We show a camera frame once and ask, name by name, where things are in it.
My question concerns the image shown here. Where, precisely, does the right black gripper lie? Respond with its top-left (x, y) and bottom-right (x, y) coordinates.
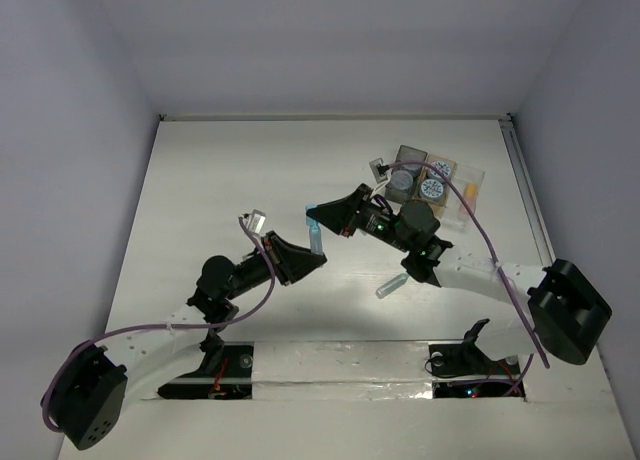
top-left (307, 183), bottom-right (412, 253)

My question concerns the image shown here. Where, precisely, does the blue pencil-shaped case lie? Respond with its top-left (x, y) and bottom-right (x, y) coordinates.
top-left (308, 225), bottom-right (324, 255)

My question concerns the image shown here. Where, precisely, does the dark grey plastic bin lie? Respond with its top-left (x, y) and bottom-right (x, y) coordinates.
top-left (384, 145), bottom-right (427, 204)

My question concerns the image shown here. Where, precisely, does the wooden bin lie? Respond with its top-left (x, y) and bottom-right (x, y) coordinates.
top-left (411, 154), bottom-right (457, 217)

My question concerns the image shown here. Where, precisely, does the teal pencil-shaped case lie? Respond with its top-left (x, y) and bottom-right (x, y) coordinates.
top-left (375, 273), bottom-right (409, 299)

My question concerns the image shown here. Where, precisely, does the clear plastic bin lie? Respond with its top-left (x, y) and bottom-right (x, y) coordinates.
top-left (440, 164), bottom-right (485, 230)

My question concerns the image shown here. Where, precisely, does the orange pencil-shaped case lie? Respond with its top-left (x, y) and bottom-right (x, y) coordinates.
top-left (459, 182), bottom-right (479, 217)

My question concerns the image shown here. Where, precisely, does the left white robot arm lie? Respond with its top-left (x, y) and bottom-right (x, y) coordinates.
top-left (41, 231), bottom-right (327, 450)

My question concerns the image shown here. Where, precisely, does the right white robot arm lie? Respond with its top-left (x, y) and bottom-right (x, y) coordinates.
top-left (306, 184), bottom-right (612, 372)

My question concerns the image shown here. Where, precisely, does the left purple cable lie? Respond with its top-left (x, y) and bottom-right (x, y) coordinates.
top-left (39, 217), bottom-right (276, 434)

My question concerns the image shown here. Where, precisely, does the purple cable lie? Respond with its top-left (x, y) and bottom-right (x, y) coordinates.
top-left (379, 159), bottom-right (551, 397)
top-left (39, 217), bottom-right (276, 434)

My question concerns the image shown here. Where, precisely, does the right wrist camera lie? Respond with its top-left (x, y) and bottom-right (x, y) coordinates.
top-left (369, 158), bottom-right (390, 185)

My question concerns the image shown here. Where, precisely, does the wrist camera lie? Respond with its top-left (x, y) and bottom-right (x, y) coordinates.
top-left (369, 158), bottom-right (390, 185)
top-left (239, 209), bottom-right (267, 236)

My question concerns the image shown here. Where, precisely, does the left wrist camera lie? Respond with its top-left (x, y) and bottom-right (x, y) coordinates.
top-left (239, 209), bottom-right (267, 236)

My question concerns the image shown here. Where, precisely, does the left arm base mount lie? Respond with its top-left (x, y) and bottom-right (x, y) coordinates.
top-left (157, 339), bottom-right (254, 401)

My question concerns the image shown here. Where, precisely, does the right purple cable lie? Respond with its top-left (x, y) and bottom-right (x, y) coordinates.
top-left (379, 159), bottom-right (551, 397)

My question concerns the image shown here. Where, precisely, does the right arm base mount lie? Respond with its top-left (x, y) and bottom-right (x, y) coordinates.
top-left (424, 319), bottom-right (526, 399)

